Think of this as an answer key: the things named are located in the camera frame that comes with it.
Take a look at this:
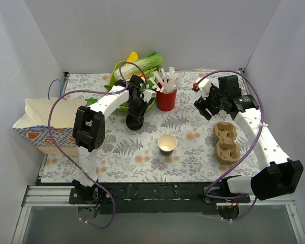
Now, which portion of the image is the black paper coffee cup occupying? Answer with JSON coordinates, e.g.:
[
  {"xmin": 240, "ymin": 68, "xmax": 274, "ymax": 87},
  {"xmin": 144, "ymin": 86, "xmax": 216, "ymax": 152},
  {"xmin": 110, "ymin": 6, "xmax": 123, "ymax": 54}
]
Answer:
[{"xmin": 158, "ymin": 134, "xmax": 177, "ymax": 156}]

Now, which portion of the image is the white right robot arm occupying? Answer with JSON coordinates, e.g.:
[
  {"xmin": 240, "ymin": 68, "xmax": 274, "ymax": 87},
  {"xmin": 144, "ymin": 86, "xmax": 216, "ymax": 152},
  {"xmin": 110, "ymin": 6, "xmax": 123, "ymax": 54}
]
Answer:
[{"xmin": 193, "ymin": 71, "xmax": 303, "ymax": 202}]

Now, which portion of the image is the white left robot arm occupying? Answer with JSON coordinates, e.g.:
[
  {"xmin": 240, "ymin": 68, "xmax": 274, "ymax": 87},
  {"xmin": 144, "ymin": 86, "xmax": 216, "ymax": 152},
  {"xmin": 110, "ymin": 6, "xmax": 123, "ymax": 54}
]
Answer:
[{"xmin": 73, "ymin": 75, "xmax": 151, "ymax": 203}]

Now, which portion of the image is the patterned paper takeout bag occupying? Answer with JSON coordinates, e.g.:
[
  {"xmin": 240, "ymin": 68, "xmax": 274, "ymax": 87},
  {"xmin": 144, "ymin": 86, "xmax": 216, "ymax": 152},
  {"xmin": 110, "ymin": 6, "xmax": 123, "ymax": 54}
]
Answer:
[{"xmin": 12, "ymin": 79, "xmax": 102, "ymax": 156}]

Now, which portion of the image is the stack of black lids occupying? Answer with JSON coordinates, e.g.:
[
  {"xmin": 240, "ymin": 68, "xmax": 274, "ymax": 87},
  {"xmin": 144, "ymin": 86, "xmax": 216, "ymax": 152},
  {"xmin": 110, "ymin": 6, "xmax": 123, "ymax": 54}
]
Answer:
[{"xmin": 126, "ymin": 114, "xmax": 144, "ymax": 131}]

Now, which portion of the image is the green vegetable basket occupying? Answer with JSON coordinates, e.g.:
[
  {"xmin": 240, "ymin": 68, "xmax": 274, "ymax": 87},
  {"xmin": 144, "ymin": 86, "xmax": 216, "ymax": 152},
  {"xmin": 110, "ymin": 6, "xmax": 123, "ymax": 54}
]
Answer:
[{"xmin": 104, "ymin": 60, "xmax": 161, "ymax": 114}]

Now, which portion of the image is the red straw holder cup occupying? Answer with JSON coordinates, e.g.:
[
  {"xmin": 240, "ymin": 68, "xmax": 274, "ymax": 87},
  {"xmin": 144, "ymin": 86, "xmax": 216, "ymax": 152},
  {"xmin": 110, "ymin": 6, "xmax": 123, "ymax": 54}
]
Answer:
[{"xmin": 157, "ymin": 90, "xmax": 177, "ymax": 112}]

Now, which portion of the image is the white wrapped straw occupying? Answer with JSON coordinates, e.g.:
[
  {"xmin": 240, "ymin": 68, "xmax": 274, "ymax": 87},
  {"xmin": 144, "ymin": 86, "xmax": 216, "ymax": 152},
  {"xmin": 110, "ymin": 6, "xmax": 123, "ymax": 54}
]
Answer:
[{"xmin": 148, "ymin": 67, "xmax": 182, "ymax": 94}]

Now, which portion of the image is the toy napa cabbage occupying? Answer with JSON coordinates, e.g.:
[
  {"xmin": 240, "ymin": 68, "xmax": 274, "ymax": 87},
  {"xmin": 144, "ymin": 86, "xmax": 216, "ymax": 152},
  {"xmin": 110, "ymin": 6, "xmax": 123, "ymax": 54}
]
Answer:
[{"xmin": 113, "ymin": 52, "xmax": 163, "ymax": 80}]

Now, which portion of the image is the toy yellow corn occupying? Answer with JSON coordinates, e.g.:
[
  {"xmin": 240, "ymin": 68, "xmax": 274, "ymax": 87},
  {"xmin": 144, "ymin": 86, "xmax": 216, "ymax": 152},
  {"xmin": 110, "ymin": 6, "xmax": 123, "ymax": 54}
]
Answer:
[{"xmin": 127, "ymin": 51, "xmax": 139, "ymax": 63}]

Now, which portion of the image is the brown cardboard cup carrier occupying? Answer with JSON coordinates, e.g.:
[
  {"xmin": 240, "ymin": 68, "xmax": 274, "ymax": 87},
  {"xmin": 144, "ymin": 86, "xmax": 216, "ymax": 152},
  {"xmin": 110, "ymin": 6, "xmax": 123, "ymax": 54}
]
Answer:
[{"xmin": 213, "ymin": 121, "xmax": 241, "ymax": 165}]

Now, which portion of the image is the floral table mat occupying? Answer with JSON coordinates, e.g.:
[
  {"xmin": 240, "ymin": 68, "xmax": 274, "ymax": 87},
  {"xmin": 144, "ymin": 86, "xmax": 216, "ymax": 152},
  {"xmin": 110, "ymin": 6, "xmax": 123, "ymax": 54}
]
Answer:
[{"xmin": 40, "ymin": 70, "xmax": 275, "ymax": 184}]

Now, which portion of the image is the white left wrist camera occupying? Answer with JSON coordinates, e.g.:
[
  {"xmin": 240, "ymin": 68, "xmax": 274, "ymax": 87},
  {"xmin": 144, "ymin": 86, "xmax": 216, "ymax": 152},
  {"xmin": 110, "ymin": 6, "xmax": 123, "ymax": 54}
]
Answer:
[{"xmin": 141, "ymin": 89, "xmax": 157, "ymax": 102}]

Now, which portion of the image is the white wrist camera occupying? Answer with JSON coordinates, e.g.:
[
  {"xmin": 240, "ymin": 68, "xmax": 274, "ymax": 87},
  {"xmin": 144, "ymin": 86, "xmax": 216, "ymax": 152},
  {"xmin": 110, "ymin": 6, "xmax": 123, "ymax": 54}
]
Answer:
[
  {"xmin": 141, "ymin": 89, "xmax": 157, "ymax": 102},
  {"xmin": 193, "ymin": 78, "xmax": 213, "ymax": 100}
]

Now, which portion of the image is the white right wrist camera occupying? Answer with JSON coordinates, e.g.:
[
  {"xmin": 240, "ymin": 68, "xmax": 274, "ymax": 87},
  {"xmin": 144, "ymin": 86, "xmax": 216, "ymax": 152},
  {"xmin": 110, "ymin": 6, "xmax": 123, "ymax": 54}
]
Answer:
[{"xmin": 193, "ymin": 78, "xmax": 213, "ymax": 100}]

